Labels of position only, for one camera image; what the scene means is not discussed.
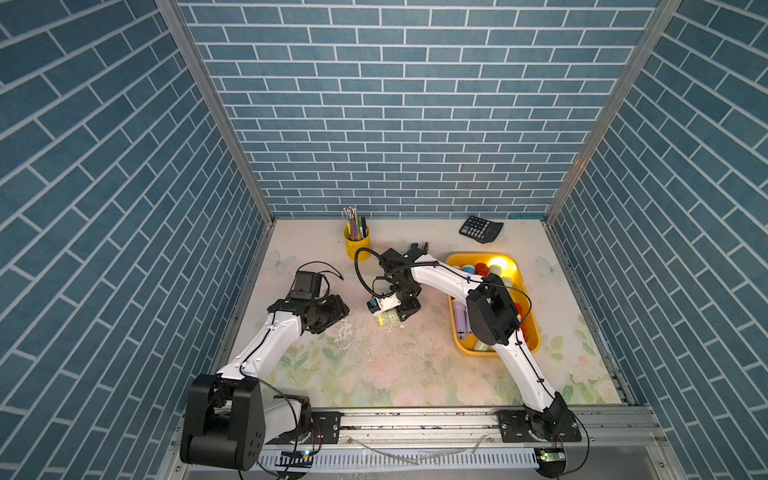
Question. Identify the purple flashlight bottom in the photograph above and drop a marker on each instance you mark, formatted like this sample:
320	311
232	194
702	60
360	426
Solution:
461	323

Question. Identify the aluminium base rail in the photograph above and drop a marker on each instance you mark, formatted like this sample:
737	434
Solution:
604	442

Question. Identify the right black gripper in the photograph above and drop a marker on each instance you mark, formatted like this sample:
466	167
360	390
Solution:
405	311

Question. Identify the yellow pen cup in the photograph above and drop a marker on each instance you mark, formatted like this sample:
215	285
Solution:
354	247

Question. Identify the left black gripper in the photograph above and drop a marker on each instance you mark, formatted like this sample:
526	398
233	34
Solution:
338	309

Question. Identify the black calculator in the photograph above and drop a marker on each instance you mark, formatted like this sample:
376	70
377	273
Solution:
481	230

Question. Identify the pens in cup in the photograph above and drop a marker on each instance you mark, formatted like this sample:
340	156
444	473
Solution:
356	228

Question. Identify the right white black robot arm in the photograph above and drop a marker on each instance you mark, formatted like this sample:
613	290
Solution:
493	317

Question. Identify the green flashlight slanted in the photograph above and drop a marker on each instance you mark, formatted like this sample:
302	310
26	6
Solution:
388	317

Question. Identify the yellow plastic storage tray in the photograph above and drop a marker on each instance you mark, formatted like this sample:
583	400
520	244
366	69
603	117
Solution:
517	293

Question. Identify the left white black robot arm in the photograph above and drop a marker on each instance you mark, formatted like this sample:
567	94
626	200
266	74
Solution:
234	412

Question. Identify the red flashlight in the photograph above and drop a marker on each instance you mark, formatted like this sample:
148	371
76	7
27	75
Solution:
521	322
482	269

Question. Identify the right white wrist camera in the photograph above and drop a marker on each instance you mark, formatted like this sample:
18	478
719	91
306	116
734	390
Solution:
378	306

